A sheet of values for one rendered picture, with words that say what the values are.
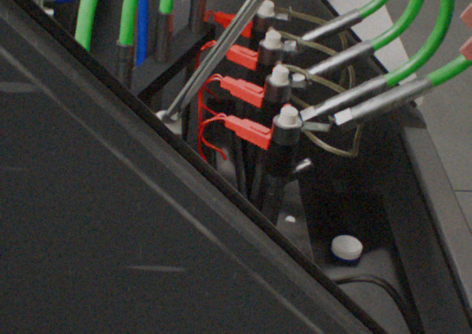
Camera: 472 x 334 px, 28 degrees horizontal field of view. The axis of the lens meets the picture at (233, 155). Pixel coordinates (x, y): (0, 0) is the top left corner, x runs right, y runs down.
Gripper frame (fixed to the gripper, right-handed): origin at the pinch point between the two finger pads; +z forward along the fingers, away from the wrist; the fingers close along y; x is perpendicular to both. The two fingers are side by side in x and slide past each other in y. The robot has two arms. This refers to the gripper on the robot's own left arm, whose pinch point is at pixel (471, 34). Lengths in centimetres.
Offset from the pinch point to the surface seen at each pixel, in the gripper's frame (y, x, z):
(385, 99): 4.0, -0.4, 8.9
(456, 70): 2.1, 1.5, 2.5
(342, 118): 5.4, -1.4, 13.0
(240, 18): 33.0, -28.6, -3.9
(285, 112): 6.3, -5.5, 16.6
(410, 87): 3.3, 0.1, 6.6
